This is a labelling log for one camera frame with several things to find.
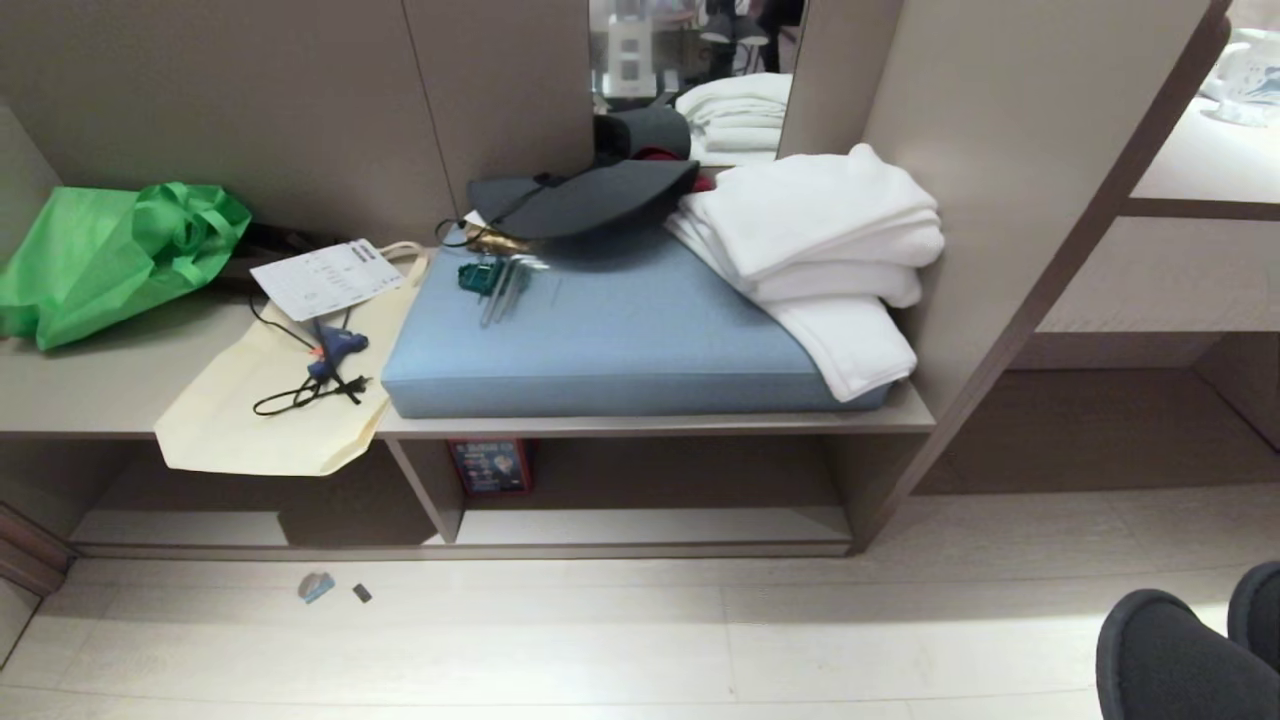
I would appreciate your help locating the folded white towel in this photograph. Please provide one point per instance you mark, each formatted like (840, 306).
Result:
(820, 215)
(850, 345)

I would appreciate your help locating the hex key set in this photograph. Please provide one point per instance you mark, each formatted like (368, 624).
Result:
(495, 280)

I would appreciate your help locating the dark grey slipper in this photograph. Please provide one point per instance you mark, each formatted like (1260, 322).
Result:
(1258, 612)
(1165, 660)

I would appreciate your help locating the wall mirror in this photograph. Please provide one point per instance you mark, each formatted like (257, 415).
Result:
(690, 75)

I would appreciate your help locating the red book on lower shelf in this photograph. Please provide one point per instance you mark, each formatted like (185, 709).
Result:
(490, 466)

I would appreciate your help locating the green fabric bag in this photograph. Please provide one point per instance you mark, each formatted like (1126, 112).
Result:
(90, 265)

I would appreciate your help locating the white printed paper sheet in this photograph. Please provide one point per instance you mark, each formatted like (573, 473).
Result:
(325, 278)

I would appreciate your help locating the blue seat cushion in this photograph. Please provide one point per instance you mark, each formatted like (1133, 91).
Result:
(620, 340)

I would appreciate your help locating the small grey blue scrap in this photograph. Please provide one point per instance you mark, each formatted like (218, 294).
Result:
(316, 586)

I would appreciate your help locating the cream tote bag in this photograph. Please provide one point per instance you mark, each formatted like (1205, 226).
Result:
(240, 430)

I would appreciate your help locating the beige shoe shelf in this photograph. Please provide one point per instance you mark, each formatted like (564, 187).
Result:
(560, 425)

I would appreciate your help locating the blue glue gun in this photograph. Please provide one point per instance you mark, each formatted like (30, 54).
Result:
(338, 350)

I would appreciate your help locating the dark grey brimmed hat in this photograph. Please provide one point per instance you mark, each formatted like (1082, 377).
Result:
(590, 200)

